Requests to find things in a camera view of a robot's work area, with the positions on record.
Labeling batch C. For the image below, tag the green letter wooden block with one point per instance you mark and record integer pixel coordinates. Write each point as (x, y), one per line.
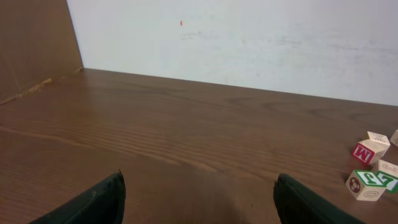
(364, 185)

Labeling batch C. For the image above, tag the brown cardboard panel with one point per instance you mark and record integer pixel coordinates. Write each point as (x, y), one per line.
(38, 43)

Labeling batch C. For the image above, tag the red M wooden block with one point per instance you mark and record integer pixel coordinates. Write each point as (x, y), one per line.
(368, 151)

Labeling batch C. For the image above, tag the green edged wooden block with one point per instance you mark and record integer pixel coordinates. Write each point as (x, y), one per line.
(387, 173)

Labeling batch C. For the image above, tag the tan engraved wooden block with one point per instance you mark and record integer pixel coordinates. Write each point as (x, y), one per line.
(394, 138)

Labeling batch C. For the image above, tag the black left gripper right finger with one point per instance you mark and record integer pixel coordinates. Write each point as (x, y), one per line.
(297, 204)

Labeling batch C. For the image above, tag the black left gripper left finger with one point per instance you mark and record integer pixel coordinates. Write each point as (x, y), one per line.
(102, 203)

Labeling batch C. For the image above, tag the plain engraved wooden block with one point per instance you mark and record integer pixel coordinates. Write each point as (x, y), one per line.
(378, 138)

